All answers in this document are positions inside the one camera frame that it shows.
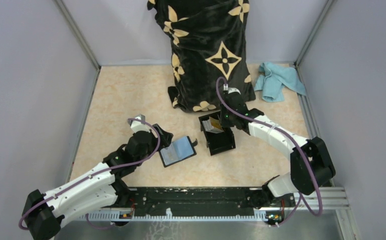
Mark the white VIP card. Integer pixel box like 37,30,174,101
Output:
159,145,180,167

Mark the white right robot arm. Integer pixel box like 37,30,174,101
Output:
220,88,335,206

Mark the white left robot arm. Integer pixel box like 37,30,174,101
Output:
19,119,173,240

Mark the stack of cards in box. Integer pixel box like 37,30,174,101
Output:
201,116,224,134

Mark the black plastic card box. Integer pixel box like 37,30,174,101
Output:
198,111,236,156

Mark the light blue cloth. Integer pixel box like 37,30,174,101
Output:
254,62,306,103

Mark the black floral plush blanket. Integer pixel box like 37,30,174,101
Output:
147,0,256,113

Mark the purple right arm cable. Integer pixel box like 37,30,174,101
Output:
215,76,323,228

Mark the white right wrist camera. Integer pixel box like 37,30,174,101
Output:
223,84,241,96

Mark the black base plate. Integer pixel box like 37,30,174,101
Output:
99,186,296,220

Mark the aluminium frame rail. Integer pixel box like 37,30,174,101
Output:
48,186,350,223

